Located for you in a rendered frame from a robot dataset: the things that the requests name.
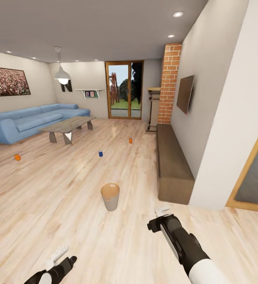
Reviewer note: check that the trash can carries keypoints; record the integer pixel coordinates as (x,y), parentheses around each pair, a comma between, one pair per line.
(110,194)

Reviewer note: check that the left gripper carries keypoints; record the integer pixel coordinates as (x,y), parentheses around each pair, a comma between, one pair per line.
(64,268)

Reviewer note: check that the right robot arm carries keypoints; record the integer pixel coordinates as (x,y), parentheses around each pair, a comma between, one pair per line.
(198,266)

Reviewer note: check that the shelf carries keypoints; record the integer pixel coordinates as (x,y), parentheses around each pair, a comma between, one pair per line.
(96,93)

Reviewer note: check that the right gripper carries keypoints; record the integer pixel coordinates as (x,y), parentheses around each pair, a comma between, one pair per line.
(154,225)

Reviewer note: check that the coffee table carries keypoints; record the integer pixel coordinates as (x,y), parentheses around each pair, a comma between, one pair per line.
(66,127)

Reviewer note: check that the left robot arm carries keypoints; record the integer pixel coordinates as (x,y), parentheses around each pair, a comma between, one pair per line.
(55,272)

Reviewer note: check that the room light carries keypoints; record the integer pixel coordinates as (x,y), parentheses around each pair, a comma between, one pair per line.
(61,73)

